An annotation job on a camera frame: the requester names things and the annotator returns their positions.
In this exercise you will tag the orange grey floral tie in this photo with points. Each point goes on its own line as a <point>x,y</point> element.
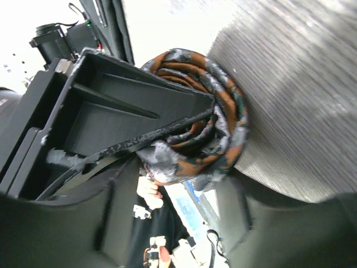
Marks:
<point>205,151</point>

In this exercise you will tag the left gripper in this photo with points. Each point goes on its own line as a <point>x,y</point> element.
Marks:
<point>75,117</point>

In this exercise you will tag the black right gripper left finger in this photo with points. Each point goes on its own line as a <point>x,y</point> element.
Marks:
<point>89,226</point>

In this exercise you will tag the person behind the table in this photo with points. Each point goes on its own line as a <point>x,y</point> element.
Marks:
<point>164,221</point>

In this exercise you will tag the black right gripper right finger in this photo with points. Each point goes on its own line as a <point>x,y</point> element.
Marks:
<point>263,228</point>

